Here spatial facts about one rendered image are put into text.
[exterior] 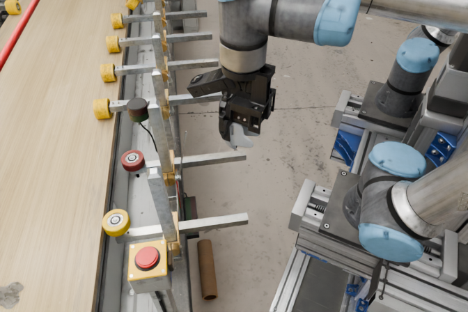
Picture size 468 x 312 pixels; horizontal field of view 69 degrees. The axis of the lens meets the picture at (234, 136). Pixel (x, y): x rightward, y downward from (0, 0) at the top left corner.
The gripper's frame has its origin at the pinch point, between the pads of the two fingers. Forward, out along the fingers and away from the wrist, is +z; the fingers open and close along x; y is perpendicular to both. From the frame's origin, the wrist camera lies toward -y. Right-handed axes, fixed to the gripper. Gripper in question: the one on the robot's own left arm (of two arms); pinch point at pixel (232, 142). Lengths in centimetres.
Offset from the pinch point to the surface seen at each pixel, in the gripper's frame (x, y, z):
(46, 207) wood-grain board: -16, -58, 42
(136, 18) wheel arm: 93, -104, 36
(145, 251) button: -24.7, -5.8, 8.5
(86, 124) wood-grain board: 19, -74, 42
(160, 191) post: -5.0, -18.4, 22.3
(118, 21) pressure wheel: 85, -111, 36
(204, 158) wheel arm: 27, -25, 46
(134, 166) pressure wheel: 10, -43, 42
